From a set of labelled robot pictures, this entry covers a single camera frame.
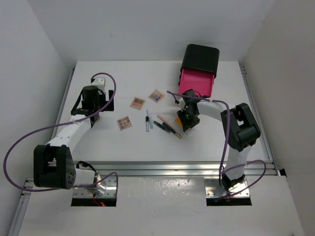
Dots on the brown concealer palette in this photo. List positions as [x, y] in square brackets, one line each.
[124, 123]

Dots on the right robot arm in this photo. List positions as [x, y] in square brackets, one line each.
[240, 128]

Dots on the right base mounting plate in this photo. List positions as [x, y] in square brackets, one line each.
[213, 189]

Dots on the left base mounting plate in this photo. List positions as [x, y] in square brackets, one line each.
[106, 189]

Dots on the light blue mascara tube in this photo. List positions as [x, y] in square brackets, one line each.
[150, 119]

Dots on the colourful eyeshadow palette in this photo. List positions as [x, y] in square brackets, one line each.
[156, 96]

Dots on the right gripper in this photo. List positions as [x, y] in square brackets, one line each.
[187, 124]

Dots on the orange cream tube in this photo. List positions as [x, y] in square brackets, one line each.
[188, 132]

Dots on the pink top drawer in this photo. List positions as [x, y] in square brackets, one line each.
[200, 81]

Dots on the pink concealer stick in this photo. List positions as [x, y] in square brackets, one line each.
[167, 121]

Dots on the clear lip gloss tube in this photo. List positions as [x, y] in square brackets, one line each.
[147, 124]

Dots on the aluminium front rail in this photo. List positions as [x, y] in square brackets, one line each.
[158, 169]

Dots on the dark green eyeliner pen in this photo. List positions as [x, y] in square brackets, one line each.
[159, 125]

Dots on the base mounting plate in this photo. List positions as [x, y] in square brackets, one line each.
[213, 189]
[106, 189]

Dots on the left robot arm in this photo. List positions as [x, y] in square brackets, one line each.
[53, 166]

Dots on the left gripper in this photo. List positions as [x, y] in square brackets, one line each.
[102, 94]

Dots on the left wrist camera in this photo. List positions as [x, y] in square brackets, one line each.
[99, 83]

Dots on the peach eyeshadow palette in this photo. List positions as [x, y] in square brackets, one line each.
[137, 103]

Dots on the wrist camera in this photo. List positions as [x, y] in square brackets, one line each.
[182, 104]
[99, 83]

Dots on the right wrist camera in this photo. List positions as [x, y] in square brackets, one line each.
[182, 104]

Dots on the black gold mascara tube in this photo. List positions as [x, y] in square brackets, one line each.
[172, 130]

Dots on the black drawer cabinet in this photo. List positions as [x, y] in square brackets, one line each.
[203, 58]

